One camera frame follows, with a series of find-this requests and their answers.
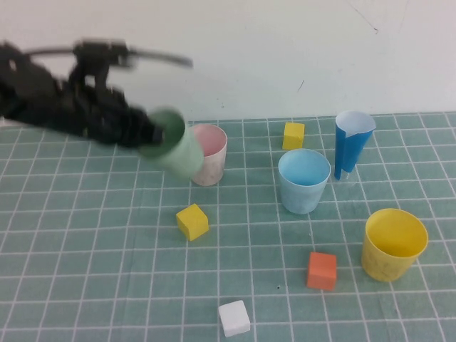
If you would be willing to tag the white foam cube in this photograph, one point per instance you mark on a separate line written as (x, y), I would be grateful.
(234, 317)

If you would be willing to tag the yellow foam cube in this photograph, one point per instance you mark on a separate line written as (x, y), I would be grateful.
(293, 135)
(192, 221)

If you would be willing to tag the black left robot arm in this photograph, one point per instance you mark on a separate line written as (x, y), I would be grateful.
(28, 89)

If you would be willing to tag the green plastic cup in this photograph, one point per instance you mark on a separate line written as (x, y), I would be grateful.
(181, 156)

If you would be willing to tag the light blue plastic cup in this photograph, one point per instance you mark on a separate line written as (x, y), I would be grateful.
(301, 197)

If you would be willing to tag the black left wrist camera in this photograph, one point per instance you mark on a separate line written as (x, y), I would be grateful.
(98, 57)

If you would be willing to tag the yellow plastic cup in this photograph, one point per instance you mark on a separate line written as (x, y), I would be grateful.
(384, 267)

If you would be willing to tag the orange foam cube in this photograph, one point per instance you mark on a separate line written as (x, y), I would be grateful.
(321, 270)

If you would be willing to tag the blue rolled paper cone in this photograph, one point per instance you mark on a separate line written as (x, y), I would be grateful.
(347, 153)

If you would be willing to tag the green grid table mat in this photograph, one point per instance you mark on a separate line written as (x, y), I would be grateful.
(89, 213)

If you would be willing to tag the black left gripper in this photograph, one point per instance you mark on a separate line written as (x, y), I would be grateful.
(107, 117)

